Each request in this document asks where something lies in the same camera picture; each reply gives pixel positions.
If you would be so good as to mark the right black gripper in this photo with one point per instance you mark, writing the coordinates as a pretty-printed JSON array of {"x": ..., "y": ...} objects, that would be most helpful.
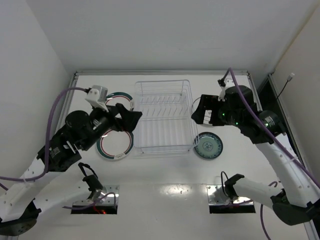
[{"x": 211, "y": 110}]

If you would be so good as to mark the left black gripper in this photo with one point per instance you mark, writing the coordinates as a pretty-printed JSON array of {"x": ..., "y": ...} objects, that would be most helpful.
[{"x": 116, "y": 117}]

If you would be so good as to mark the green-rimmed white plate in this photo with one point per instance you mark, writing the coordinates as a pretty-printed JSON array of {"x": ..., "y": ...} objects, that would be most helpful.
[
  {"x": 120, "y": 98},
  {"x": 115, "y": 145}
]

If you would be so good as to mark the blue patterned small plate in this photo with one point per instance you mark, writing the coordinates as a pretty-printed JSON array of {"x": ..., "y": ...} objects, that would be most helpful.
[{"x": 208, "y": 145}]

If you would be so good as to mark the white plate with black rings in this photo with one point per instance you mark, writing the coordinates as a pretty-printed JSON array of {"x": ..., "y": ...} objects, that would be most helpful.
[{"x": 195, "y": 104}]

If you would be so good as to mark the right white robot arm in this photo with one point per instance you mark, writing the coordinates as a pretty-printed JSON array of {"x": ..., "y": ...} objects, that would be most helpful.
[{"x": 298, "y": 201}]

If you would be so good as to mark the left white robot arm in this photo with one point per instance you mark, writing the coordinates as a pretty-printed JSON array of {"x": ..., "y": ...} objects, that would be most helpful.
[{"x": 19, "y": 205}]

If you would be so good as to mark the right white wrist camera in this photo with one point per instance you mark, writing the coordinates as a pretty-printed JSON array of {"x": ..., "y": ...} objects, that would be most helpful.
[{"x": 224, "y": 84}]

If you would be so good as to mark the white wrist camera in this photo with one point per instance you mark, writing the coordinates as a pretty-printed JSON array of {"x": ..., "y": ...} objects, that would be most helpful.
[
  {"x": 97, "y": 97},
  {"x": 224, "y": 84}
]

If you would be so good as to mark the clear wire dish rack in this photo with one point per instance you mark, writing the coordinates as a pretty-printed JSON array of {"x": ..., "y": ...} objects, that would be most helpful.
[{"x": 166, "y": 126}]

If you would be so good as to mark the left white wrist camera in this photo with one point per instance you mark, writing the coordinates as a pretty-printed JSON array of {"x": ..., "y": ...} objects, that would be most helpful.
[{"x": 97, "y": 97}]

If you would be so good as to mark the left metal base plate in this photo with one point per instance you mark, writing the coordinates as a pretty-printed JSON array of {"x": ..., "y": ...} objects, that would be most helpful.
[{"x": 107, "y": 197}]

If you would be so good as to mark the metal base plate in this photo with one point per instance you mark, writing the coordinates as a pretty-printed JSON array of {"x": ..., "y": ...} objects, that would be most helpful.
[
  {"x": 107, "y": 197},
  {"x": 217, "y": 198}
]

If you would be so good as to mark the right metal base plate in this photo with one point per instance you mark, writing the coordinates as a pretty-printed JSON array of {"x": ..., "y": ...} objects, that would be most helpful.
[{"x": 217, "y": 198}]

